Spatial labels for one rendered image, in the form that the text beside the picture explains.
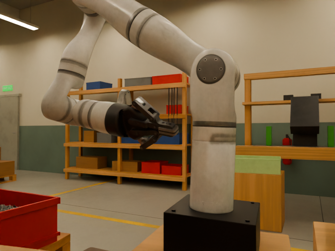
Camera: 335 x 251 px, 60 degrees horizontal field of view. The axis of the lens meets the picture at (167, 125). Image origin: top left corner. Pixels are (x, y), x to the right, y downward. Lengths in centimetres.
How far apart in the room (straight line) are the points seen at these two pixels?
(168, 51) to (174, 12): 595
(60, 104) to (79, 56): 13
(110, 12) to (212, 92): 33
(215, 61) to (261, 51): 522
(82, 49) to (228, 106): 41
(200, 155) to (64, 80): 39
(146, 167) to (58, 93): 514
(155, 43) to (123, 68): 625
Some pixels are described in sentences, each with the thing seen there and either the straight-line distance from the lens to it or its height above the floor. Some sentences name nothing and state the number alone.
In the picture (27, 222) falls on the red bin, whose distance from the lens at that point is 83.
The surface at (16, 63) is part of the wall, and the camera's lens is 962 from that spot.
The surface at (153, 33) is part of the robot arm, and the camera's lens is 68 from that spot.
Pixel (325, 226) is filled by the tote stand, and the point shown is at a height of 79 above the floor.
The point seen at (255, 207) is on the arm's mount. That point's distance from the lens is 68.
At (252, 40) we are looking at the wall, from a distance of 589.
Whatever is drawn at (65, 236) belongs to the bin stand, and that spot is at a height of 80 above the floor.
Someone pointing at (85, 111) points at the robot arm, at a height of 115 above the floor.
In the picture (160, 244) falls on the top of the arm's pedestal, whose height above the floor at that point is 85.
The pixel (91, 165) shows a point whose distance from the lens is 669.
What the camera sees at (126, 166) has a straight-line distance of 614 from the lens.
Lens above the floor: 110
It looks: 1 degrees up
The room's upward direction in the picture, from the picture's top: straight up
